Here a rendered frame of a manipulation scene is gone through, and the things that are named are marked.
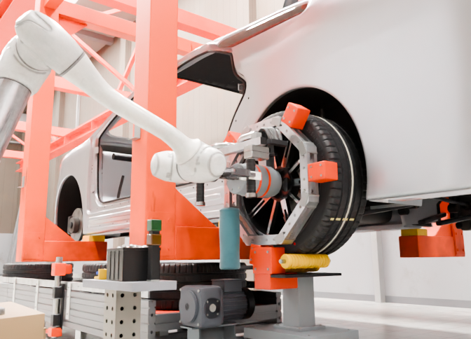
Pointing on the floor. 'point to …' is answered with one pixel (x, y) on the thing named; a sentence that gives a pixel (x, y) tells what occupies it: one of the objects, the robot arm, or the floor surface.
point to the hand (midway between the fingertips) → (250, 176)
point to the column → (122, 314)
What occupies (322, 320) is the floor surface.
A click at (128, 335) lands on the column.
